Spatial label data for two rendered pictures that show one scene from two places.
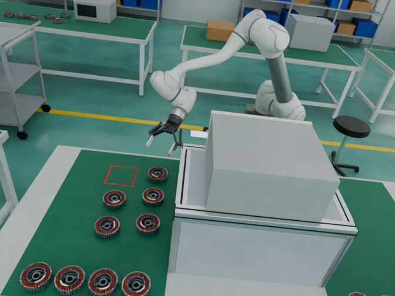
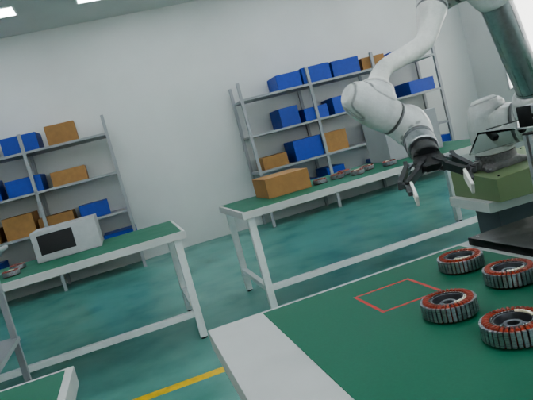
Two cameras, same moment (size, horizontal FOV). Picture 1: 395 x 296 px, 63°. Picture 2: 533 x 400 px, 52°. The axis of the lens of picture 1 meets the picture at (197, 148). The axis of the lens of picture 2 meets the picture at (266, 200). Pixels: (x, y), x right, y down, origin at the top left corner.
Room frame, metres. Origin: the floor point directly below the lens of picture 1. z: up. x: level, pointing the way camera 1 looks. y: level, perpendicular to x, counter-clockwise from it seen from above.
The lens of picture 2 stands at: (0.16, 0.88, 1.19)
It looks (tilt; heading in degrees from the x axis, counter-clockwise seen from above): 6 degrees down; 349
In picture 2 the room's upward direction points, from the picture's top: 15 degrees counter-clockwise
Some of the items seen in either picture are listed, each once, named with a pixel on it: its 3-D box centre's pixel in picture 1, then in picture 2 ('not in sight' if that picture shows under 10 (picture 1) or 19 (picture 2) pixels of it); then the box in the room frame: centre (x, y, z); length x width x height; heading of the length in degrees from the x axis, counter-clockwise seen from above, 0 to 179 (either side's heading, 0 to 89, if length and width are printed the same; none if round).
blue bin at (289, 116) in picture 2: not in sight; (285, 117); (7.67, -1.13, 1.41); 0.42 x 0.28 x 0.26; 5
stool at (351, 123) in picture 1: (344, 147); not in sight; (2.77, -1.46, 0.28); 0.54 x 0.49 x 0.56; 3
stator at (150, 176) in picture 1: (157, 174); (460, 260); (1.39, 0.20, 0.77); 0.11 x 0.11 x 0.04
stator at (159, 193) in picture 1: (153, 197); (509, 272); (1.21, 0.19, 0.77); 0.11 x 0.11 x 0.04
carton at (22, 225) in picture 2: not in sight; (22, 225); (7.49, 2.57, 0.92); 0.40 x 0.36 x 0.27; 1
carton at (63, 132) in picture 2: not in sight; (62, 134); (7.53, 1.80, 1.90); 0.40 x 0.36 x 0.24; 4
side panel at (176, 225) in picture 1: (176, 222); not in sight; (0.94, 0.04, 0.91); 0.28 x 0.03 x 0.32; 3
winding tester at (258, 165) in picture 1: (262, 162); not in sight; (1.04, -0.26, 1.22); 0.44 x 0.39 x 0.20; 93
